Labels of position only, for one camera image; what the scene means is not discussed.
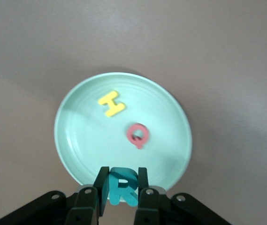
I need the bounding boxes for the yellow foam letter H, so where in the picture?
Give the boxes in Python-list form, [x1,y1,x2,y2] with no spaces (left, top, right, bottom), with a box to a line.
[98,90,127,118]

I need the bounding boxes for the teal foam letter R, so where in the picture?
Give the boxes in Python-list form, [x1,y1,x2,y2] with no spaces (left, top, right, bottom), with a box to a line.
[101,166,139,207]

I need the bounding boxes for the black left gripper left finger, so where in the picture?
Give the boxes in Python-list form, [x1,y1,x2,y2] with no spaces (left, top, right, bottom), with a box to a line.
[0,166,110,225]

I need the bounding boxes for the pale green plate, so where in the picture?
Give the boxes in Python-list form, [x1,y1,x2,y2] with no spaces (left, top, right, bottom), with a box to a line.
[54,72,193,193]

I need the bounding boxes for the brown table cover sheet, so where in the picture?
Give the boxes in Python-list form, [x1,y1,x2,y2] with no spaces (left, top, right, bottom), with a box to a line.
[0,0,267,225]

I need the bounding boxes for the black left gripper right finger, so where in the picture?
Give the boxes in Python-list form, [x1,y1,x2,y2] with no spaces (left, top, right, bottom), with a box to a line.
[134,166,233,225]

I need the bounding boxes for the red foam letter Q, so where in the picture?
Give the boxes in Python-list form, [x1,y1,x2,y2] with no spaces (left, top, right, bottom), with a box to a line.
[126,123,151,150]

